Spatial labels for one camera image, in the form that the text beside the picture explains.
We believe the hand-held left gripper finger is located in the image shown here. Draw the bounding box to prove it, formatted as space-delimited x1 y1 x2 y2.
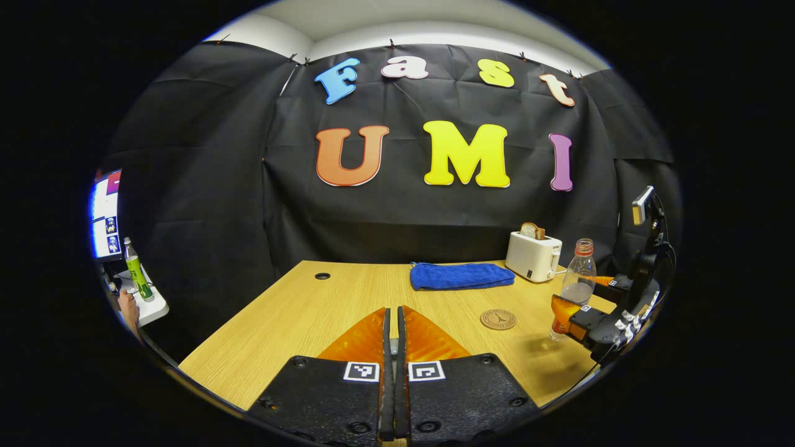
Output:
245 307 396 445
396 305 540 445

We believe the clear plastic water bottle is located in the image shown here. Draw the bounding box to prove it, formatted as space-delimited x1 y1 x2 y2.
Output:
549 238 597 341

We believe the round brown coaster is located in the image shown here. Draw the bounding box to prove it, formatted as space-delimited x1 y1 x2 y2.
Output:
479 309 517 331

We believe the green drink bottle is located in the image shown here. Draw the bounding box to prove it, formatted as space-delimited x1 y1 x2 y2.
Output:
122 237 154 302

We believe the white toaster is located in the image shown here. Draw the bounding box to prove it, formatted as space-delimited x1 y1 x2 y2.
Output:
505 231 563 284

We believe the blue folded towel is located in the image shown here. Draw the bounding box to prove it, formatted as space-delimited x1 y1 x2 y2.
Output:
409 262 516 291

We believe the small white side table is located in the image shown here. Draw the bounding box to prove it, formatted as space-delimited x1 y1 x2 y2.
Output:
115 267 170 328

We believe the black backdrop cloth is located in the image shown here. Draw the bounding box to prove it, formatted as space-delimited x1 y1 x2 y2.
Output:
99 40 684 367

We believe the computer monitor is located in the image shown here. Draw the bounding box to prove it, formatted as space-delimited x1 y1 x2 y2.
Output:
90 169 124 261

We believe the black cable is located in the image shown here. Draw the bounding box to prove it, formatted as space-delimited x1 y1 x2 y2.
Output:
658 241 679 292

